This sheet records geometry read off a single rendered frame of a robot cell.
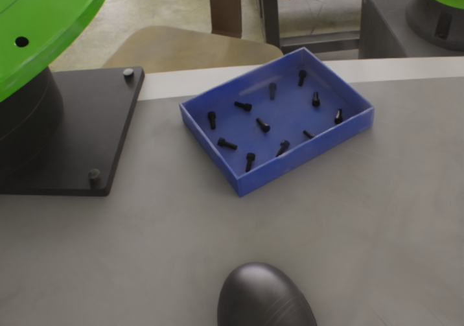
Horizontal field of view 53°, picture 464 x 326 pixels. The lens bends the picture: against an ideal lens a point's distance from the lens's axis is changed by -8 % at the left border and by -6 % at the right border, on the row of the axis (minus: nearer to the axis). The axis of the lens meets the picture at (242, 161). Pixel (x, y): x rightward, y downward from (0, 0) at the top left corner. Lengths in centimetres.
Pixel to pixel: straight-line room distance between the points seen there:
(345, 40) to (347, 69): 132
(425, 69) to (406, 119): 7
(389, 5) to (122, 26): 170
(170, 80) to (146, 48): 57
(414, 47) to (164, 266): 48
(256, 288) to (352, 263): 8
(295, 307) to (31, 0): 25
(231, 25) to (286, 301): 87
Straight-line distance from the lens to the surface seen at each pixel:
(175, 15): 231
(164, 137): 43
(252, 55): 98
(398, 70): 48
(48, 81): 45
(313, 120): 42
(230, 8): 108
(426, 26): 72
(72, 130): 45
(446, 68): 50
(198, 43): 103
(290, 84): 46
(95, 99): 47
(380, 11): 77
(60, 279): 38
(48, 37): 31
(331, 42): 179
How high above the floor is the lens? 122
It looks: 50 degrees down
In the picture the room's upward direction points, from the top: 8 degrees counter-clockwise
